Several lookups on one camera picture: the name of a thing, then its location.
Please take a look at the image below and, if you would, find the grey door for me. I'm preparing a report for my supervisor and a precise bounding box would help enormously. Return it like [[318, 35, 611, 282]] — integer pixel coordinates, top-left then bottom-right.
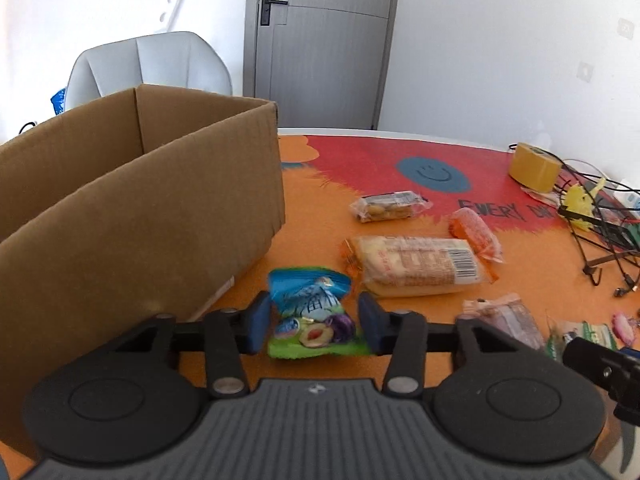
[[243, 0, 403, 131]]

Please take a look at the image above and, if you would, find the clear cookie packet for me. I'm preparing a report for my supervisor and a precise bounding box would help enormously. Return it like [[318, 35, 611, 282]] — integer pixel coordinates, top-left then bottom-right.
[[349, 191, 432, 223]]

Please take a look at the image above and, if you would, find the yellow plastic toy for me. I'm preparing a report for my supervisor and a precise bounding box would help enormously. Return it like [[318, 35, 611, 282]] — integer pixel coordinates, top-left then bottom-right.
[[560, 177, 608, 231]]

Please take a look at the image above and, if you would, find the blue green plum snack packet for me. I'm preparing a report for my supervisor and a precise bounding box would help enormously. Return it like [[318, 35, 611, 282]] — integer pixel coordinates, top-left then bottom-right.
[[266, 266, 371, 361]]

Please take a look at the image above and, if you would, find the orange snack packet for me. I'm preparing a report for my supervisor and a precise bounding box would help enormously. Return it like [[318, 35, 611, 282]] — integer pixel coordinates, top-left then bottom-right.
[[447, 207, 505, 263]]

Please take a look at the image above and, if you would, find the white board with holes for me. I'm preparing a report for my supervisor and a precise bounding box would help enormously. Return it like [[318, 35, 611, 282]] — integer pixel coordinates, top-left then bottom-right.
[[160, 0, 188, 33]]

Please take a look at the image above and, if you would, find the black wire rack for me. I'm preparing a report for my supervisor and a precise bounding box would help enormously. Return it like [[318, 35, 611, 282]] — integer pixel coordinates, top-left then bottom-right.
[[557, 160, 640, 276]]

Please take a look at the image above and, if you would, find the green white snack packet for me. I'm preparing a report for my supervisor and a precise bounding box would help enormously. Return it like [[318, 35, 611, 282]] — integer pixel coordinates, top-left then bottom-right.
[[545, 317, 618, 361]]

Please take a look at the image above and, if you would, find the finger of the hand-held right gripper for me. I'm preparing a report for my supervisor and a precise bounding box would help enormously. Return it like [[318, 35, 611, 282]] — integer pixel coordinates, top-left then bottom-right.
[[561, 337, 640, 393]]

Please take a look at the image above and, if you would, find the long biscuit packet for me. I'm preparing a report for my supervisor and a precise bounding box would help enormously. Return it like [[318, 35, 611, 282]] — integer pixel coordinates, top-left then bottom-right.
[[342, 235, 498, 298]]

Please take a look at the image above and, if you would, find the grey chair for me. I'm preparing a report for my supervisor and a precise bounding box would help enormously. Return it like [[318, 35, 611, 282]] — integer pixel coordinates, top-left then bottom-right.
[[66, 31, 233, 110]]

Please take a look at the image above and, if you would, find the black door handle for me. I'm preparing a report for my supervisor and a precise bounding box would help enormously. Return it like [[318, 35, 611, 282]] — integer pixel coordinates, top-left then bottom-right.
[[261, 0, 290, 27]]

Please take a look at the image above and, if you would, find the cardboard box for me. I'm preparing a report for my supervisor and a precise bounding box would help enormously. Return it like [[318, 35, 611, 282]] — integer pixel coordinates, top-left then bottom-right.
[[0, 84, 287, 461]]

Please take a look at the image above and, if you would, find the yellow tape roll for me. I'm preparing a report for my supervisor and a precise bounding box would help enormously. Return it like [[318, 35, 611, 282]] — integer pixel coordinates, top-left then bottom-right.
[[508, 142, 563, 193]]

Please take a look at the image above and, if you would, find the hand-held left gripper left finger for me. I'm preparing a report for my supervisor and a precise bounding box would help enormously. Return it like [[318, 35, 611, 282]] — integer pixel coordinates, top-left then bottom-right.
[[107, 291, 273, 398]]

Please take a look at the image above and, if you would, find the clear wrapped snack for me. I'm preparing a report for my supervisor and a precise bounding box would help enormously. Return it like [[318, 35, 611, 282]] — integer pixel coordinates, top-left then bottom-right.
[[454, 294, 546, 351]]

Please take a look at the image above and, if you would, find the black cable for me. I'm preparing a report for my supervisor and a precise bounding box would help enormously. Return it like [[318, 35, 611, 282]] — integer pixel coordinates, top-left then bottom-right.
[[585, 240, 640, 297]]

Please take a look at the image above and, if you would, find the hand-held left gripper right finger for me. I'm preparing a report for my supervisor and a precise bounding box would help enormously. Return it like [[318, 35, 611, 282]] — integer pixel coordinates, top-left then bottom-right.
[[357, 292, 536, 398]]

